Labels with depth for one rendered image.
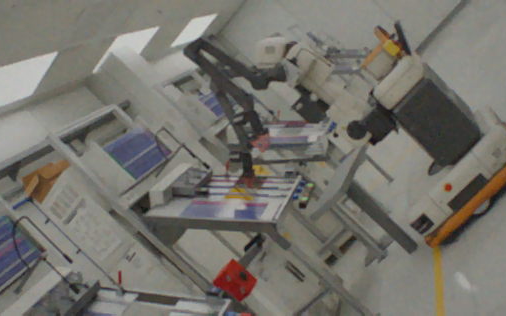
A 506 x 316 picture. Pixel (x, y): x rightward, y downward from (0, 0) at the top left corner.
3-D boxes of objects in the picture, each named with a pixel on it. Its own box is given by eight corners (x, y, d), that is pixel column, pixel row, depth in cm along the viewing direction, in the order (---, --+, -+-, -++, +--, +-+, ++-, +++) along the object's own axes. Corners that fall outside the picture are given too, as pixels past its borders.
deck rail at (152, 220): (277, 232, 290) (277, 220, 288) (276, 233, 288) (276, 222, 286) (145, 224, 308) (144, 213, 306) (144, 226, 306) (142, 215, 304)
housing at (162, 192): (194, 185, 368) (192, 163, 364) (164, 214, 323) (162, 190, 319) (182, 184, 370) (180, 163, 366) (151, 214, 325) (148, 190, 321)
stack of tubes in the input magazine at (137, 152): (171, 153, 364) (140, 124, 364) (136, 180, 317) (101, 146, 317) (160, 166, 369) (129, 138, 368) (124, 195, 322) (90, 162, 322)
